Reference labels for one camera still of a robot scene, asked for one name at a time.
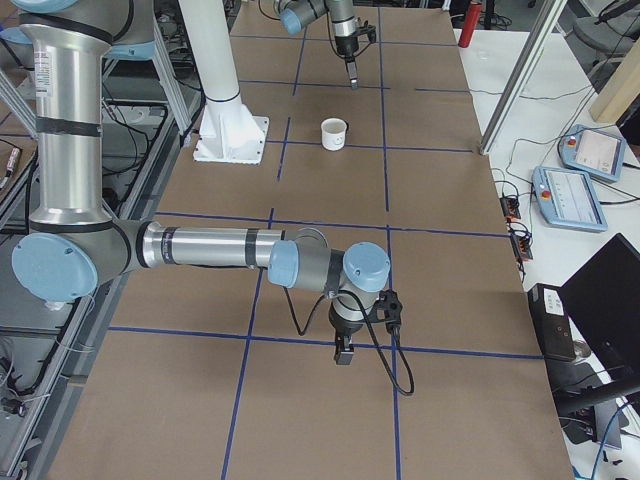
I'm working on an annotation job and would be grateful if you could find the far blue teach pendant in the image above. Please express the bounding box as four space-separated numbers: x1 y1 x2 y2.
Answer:
559 124 627 183

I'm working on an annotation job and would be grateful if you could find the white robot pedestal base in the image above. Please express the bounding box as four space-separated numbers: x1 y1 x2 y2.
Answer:
179 0 269 165

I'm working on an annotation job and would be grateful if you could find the orange black hub far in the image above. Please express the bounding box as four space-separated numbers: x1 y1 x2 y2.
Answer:
500 195 521 222

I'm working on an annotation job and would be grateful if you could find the white smiley face mug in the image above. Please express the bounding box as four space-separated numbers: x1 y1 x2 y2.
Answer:
320 118 350 151

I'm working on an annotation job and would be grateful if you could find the aluminium frame post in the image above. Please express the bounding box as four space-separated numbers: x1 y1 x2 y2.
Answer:
479 0 567 155

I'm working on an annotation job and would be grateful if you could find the near blue teach pendant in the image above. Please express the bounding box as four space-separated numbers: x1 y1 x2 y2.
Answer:
532 166 608 233

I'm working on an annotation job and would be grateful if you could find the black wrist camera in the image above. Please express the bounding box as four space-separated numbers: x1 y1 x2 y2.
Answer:
369 289 403 325
357 21 377 43

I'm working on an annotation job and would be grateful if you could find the black laptop computer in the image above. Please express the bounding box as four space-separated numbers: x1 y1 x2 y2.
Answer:
527 233 639 374

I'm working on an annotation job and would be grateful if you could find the orange black hub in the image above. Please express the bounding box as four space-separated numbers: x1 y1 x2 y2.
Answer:
500 195 521 222
509 229 533 262

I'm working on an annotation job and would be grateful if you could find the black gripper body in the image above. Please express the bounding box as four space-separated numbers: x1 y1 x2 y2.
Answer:
329 314 364 349
334 34 359 61

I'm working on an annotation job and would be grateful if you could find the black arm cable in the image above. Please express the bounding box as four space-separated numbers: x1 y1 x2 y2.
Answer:
257 0 378 61
284 284 416 398

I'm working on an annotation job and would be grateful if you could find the orange black hub near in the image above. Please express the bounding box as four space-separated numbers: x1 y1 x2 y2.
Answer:
509 229 533 262

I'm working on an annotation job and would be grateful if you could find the blue teach pendant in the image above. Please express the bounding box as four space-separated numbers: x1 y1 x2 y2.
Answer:
532 166 608 233
559 124 627 183

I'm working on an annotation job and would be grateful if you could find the red bottle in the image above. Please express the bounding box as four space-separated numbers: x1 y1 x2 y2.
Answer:
458 1 483 48

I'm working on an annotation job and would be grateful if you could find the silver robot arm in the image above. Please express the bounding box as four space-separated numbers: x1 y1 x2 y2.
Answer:
12 1 400 365
273 0 361 89

